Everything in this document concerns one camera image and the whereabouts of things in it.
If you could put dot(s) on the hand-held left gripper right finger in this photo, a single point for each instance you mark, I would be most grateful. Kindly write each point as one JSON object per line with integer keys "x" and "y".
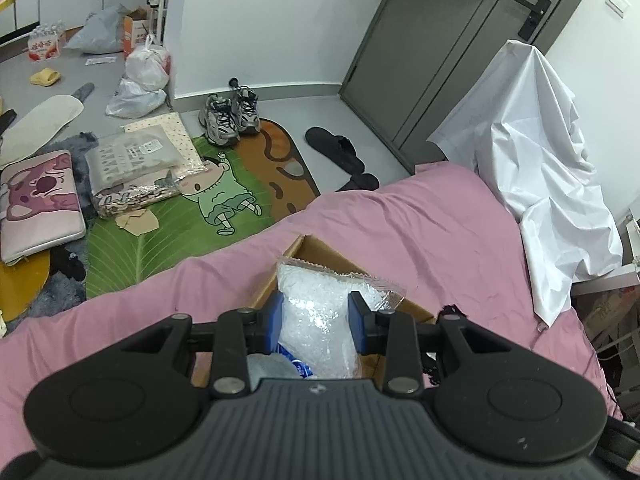
{"x": 356, "y": 322}

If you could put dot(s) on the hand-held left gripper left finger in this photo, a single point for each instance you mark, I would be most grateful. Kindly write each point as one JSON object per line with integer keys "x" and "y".
{"x": 275, "y": 320}

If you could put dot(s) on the clear bag of white filling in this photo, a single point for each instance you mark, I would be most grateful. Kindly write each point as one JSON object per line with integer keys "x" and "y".
{"x": 315, "y": 305}

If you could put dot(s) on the large grey-blue plush toy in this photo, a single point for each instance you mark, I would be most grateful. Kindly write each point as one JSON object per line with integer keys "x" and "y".
{"x": 267, "y": 367}

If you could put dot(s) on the brown cardboard box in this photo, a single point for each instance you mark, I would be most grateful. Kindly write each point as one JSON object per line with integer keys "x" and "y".
{"x": 320, "y": 252}

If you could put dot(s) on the blue tissue pack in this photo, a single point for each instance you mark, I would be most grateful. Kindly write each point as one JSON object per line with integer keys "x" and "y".
{"x": 301, "y": 367}

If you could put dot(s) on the pink bed sheet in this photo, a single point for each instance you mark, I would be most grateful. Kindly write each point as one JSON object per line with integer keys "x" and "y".
{"x": 150, "y": 300}

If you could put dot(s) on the green and brown cartoon rug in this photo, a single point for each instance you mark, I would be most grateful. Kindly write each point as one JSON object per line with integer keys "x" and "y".
{"x": 150, "y": 255}

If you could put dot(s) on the black slipper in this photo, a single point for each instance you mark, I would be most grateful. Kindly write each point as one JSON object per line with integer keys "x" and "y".
{"x": 332, "y": 147}
{"x": 362, "y": 181}

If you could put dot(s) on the brown cardboard scrap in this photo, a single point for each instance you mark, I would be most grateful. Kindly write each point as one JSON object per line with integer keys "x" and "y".
{"x": 137, "y": 221}

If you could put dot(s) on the patterned packaged fabric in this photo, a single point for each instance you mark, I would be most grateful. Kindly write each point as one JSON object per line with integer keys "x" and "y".
{"x": 135, "y": 197}

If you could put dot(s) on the grey sneaker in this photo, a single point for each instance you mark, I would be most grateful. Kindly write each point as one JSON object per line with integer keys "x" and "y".
{"x": 246, "y": 110}
{"x": 220, "y": 120}

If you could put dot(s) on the grey packaged clothing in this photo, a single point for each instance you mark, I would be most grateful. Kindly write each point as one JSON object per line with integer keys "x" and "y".
{"x": 130, "y": 157}

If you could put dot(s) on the beige dotted packet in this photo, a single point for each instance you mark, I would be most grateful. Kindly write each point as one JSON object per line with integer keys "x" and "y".
{"x": 172, "y": 127}

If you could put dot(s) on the black door stopper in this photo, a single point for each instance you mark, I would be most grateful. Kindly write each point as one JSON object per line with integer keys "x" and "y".
{"x": 233, "y": 81}

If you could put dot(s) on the white draped sheet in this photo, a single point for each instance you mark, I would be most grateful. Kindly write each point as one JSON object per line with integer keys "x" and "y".
{"x": 540, "y": 160}

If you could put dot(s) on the yellow mat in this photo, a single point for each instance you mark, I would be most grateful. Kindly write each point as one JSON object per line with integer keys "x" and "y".
{"x": 22, "y": 285}

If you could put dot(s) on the flat white plastic bag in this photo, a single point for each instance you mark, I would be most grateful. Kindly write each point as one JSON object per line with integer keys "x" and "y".
{"x": 135, "y": 100}

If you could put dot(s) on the pink cartoon cushion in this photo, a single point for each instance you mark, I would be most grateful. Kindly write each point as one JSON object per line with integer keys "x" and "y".
{"x": 40, "y": 205}

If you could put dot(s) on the grey door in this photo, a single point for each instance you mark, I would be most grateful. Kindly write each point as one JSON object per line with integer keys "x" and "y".
{"x": 440, "y": 50}

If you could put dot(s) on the cream oval pad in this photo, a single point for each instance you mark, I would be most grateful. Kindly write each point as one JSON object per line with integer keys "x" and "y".
{"x": 40, "y": 125}

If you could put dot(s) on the white paper slip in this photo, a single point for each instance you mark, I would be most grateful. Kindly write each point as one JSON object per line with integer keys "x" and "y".
{"x": 100, "y": 61}

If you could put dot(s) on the orange and white carton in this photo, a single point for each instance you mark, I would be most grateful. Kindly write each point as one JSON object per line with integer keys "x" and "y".
{"x": 137, "y": 30}

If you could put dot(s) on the yellow slipper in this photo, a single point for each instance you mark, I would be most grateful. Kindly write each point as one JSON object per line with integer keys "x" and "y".
{"x": 45, "y": 77}

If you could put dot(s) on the grey plastic bag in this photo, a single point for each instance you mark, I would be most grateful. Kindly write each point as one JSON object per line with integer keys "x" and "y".
{"x": 97, "y": 32}

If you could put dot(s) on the pack of water bottles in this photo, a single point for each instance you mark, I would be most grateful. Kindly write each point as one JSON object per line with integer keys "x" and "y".
{"x": 46, "y": 42}

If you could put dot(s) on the white light switch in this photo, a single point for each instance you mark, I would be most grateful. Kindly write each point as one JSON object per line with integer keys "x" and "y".
{"x": 620, "y": 2}

